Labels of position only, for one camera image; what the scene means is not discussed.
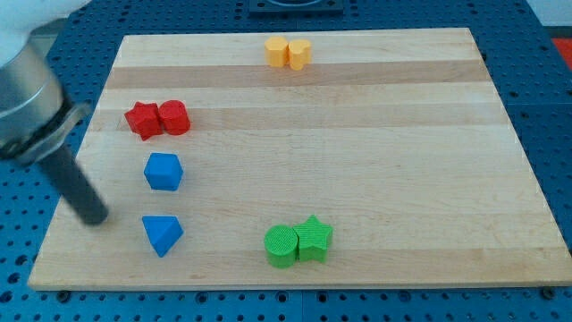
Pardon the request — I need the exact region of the red object at edge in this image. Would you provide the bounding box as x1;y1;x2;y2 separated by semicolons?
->
551;38;572;70

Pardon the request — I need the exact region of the yellow heart block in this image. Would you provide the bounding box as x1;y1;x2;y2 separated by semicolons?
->
289;39;312;71

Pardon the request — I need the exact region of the yellow hexagon block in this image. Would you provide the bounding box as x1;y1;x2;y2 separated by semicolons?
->
264;36;289;67

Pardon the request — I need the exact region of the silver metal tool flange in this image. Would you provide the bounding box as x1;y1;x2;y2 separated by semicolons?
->
1;43;92;165

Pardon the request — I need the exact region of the light wooden board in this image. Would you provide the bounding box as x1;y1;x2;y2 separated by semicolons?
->
29;28;571;291

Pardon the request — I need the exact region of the green star block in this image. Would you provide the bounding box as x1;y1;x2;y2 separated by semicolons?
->
293;215;333;263

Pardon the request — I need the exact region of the green cylinder block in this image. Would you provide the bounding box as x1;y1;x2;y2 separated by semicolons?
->
264;225;299;268

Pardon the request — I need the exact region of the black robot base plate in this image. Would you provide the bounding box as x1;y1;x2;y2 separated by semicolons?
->
247;0;344;14

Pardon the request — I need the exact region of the red cylinder block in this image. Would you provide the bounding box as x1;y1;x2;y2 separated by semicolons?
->
159;100;190;135

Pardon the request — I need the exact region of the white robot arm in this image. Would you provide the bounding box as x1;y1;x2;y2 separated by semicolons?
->
1;0;108;225

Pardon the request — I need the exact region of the red star block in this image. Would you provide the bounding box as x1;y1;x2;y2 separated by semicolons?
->
124;101;164;141

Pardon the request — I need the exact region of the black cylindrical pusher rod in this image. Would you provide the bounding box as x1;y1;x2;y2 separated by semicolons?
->
38;145;108;225

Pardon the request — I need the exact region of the blue triangle block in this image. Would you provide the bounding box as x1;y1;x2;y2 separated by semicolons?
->
142;216;183;258

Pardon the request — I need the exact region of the blue cube block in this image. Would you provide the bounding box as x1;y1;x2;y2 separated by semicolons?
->
144;152;183;191

